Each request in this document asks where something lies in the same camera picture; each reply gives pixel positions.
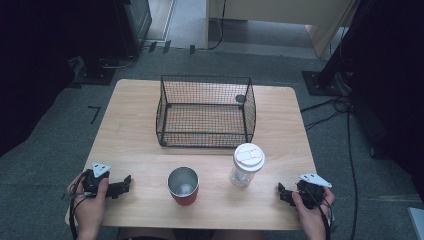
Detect dark cabinet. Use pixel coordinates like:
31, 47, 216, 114
113, 0, 153, 58

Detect person's left hand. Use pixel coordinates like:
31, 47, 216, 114
67, 171, 110, 234

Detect angled black tape mark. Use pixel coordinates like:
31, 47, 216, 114
87, 105, 102, 125

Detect black wire mesh basket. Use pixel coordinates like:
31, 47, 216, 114
155, 74, 257, 149

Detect white panel furniture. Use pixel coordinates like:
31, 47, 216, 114
205, 0, 358, 58

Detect black slanted stand pole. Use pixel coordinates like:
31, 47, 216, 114
315, 0, 366, 88

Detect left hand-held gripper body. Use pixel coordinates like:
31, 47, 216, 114
82, 161, 125, 200

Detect left hand-held gripper cable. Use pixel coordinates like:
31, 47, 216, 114
61, 173, 88, 240

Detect black hanging cable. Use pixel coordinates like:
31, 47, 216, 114
195, 0, 228, 52

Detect dark curtain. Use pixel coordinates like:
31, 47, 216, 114
0, 0, 121, 158
339, 0, 424, 198

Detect hand-held gripper cable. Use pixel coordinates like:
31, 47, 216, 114
304, 186, 335, 240
61, 173, 88, 240

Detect clear cup with white lid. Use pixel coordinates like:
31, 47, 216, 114
229, 142, 267, 189

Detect tangled black floor cables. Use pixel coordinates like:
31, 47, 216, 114
299, 95, 353, 132

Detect black stand base plate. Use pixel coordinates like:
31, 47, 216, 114
301, 69, 351, 98
68, 55, 117, 90

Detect white flat object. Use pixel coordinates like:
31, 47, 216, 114
407, 206, 424, 240

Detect red cup with steel inside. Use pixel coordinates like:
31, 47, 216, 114
166, 166, 200, 207

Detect right hand-held gripper cable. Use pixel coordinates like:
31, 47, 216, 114
304, 186, 335, 240

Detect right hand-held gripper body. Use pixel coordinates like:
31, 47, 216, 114
292, 172, 333, 211

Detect grey cable at stand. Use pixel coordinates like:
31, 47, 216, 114
99, 54, 140, 70

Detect long black floor cable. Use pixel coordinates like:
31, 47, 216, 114
345, 103, 360, 240

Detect person's right hand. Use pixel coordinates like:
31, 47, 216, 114
291, 186, 336, 234

